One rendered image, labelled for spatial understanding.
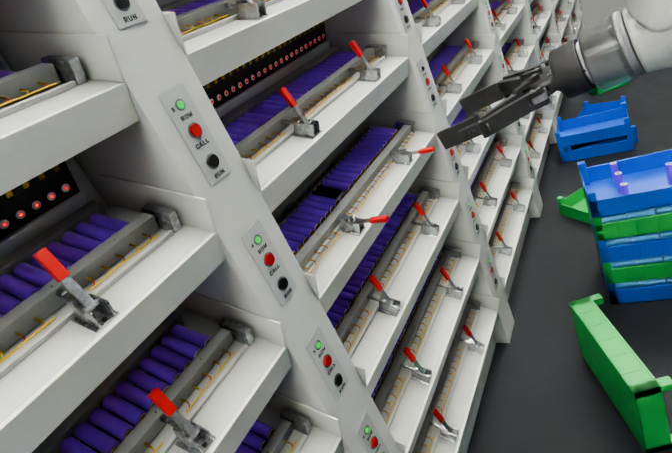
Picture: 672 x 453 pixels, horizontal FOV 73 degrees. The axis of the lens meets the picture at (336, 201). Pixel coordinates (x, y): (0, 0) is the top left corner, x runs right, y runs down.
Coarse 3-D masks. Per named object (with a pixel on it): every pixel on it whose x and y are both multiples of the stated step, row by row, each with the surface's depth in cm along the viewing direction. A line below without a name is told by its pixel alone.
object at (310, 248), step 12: (408, 132) 113; (396, 144) 107; (384, 156) 102; (372, 168) 98; (360, 180) 94; (372, 180) 96; (348, 192) 91; (360, 192) 92; (348, 204) 88; (336, 216) 85; (324, 228) 82; (312, 240) 80; (324, 240) 82; (300, 252) 77; (312, 252) 78; (300, 264) 75
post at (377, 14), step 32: (384, 0) 102; (352, 32) 110; (384, 32) 106; (416, 32) 111; (416, 64) 109; (416, 96) 111; (448, 160) 119; (480, 224) 133; (480, 256) 130; (480, 288) 135; (512, 320) 147
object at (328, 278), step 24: (384, 120) 119; (408, 120) 115; (432, 120) 112; (408, 144) 110; (432, 144) 113; (408, 168) 101; (384, 192) 94; (288, 216) 91; (360, 216) 88; (336, 240) 83; (360, 240) 82; (336, 264) 77; (312, 288) 70; (336, 288) 76
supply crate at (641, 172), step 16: (624, 160) 135; (640, 160) 134; (656, 160) 133; (592, 176) 140; (608, 176) 139; (624, 176) 137; (640, 176) 134; (656, 176) 131; (592, 192) 123; (608, 192) 133; (640, 192) 119; (656, 192) 118; (592, 208) 125; (608, 208) 124; (624, 208) 123; (640, 208) 121
